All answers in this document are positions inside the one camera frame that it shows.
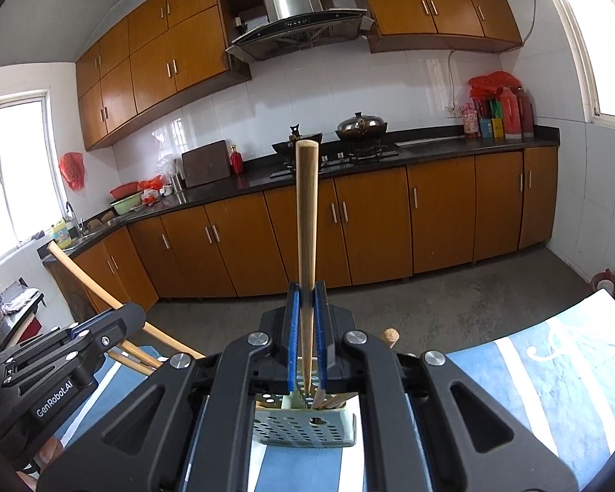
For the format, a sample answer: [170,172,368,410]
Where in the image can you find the steel range hood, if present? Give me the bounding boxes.
[225,0,375,61]

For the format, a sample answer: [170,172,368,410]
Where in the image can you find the blue white striped tablecloth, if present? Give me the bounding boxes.
[51,288,615,492]

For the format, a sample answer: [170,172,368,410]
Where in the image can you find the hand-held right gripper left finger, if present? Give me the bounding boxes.
[36,279,302,492]

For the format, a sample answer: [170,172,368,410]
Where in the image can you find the white wall cable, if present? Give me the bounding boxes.
[447,50,459,108]

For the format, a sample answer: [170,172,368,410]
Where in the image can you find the green perforated utensil holder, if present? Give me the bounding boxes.
[253,389,360,449]

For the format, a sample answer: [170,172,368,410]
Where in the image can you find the dark side table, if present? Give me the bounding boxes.
[0,277,49,360]

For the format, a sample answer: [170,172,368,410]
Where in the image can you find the dark red bundle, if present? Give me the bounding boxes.
[588,268,615,308]

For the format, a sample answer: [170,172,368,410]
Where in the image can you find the yellow dish soap bottle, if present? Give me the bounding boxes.
[51,218,73,249]

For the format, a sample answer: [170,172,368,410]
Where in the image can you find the brown wooden base cabinets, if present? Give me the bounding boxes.
[43,146,559,319]

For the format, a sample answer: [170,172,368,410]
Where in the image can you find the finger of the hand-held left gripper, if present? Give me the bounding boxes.
[2,302,148,387]
[0,322,83,370]

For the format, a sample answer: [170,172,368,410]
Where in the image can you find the wok with metal lid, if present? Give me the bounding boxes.
[335,112,389,143]

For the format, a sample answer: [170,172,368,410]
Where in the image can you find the dark wall cable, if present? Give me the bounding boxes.
[520,0,539,44]

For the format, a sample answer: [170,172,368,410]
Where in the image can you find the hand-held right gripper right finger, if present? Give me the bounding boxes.
[312,277,580,492]

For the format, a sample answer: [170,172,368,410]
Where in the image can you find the grey rag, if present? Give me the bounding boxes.
[2,287,42,313]

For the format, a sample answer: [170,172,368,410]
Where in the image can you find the green plastic basin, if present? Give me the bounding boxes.
[110,196,147,216]

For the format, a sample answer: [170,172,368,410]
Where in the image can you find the metal sink faucet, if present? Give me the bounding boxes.
[64,201,85,234]

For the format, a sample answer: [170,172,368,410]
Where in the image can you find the black stone countertop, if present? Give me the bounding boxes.
[37,125,562,262]

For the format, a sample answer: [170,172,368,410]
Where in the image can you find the large red plastic bag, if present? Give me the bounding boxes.
[467,71,522,100]

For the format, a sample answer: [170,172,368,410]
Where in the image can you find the clear plastic bag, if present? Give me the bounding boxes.
[155,151,185,190]

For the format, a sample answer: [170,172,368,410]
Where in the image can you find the black wok with handle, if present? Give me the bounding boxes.
[271,123,325,157]

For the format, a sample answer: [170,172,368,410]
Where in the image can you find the pink patterned container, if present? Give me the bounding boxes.
[462,103,480,138]

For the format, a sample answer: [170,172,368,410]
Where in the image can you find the black gas stove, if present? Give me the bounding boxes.
[269,142,399,180]

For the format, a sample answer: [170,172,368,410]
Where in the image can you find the dark brown cutting board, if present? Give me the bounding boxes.
[181,140,231,189]

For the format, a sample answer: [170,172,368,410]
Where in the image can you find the small red plastic bag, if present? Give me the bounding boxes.
[59,152,85,190]

